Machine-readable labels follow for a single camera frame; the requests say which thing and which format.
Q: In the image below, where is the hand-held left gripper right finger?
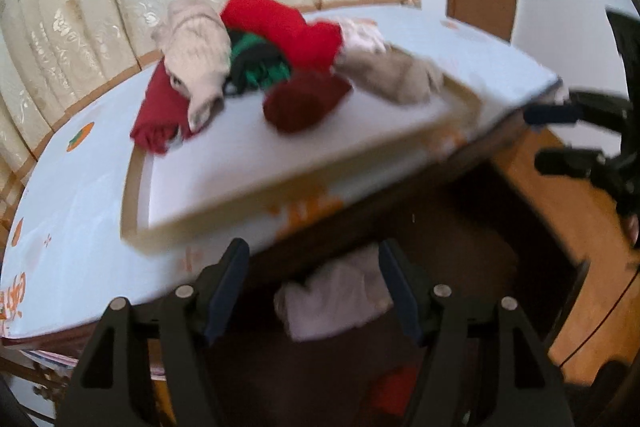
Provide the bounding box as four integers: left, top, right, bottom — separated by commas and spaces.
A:
377, 238, 576, 427

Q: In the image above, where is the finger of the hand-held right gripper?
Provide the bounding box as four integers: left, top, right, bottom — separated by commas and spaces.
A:
522, 91, 631, 128
534, 147, 626, 180

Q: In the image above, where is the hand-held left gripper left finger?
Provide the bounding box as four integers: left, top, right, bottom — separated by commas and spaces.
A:
52, 237, 251, 427

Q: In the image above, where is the wooden drawer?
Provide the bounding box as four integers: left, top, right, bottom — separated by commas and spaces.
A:
200, 157, 591, 427

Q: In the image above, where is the white board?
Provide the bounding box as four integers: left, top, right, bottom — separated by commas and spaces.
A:
120, 42, 483, 255

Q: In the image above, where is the grey white underwear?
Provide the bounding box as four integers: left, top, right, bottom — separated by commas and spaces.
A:
334, 49, 446, 108

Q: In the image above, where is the dark red underwear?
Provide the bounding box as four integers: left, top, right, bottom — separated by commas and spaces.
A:
130, 57, 196, 155

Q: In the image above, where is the white dotted underwear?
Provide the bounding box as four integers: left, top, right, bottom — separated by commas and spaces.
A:
337, 18, 388, 58

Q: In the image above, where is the maroon underwear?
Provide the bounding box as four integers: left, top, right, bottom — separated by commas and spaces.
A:
262, 71, 353, 135

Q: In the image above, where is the green black underwear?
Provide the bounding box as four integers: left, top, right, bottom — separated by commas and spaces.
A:
222, 27, 293, 95

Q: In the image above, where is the cream underwear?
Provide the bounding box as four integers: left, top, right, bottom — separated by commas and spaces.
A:
151, 0, 233, 132

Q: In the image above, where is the bright red underwear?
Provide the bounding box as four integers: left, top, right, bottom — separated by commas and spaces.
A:
220, 0, 343, 72

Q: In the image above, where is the wooden desk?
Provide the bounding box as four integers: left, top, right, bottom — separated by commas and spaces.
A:
0, 107, 640, 427

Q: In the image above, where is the light printed tablecloth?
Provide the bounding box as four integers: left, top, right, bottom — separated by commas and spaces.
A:
0, 4, 563, 343

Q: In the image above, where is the ornate gold metal stand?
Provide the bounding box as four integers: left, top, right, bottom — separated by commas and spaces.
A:
0, 354, 71, 408

